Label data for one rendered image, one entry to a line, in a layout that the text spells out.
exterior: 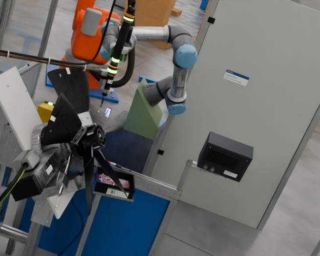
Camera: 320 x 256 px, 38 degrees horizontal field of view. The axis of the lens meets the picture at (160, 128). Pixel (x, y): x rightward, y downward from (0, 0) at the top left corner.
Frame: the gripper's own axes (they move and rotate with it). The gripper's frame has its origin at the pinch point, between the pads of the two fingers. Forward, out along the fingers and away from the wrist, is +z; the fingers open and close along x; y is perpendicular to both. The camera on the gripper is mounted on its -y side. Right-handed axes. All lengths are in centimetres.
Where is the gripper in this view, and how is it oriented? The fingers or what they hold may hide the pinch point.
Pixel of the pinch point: (117, 49)
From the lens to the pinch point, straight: 208.5
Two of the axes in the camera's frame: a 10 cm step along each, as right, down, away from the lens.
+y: -3.3, 8.7, 3.7
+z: -1.2, 3.5, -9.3
